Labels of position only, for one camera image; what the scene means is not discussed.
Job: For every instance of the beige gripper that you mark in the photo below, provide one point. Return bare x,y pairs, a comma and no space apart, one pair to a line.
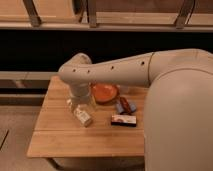
81,94

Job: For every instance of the orange ceramic bowl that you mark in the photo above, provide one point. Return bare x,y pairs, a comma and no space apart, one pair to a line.
104,93

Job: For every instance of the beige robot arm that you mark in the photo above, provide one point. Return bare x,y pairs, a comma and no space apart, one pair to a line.
178,110

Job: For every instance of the white box on table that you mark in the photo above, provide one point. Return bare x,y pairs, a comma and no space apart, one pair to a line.
80,113

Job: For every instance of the dark rectangular snack box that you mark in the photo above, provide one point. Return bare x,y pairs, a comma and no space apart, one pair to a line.
124,120

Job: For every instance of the wooden table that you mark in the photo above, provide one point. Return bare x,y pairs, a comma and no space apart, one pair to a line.
59,134

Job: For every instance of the wooden shelf with brackets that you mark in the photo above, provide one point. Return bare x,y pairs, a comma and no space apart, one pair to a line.
108,15

